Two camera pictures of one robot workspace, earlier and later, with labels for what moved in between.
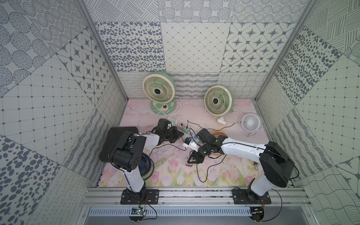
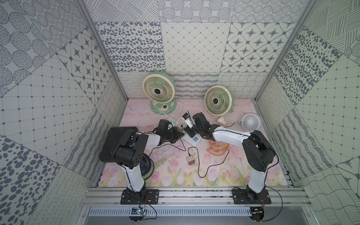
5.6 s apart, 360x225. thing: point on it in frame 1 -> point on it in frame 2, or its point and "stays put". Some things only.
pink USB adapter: (180, 126) stays put
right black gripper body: (204, 149) -> (194, 130)
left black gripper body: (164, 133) stays put
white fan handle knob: (221, 120) stays put
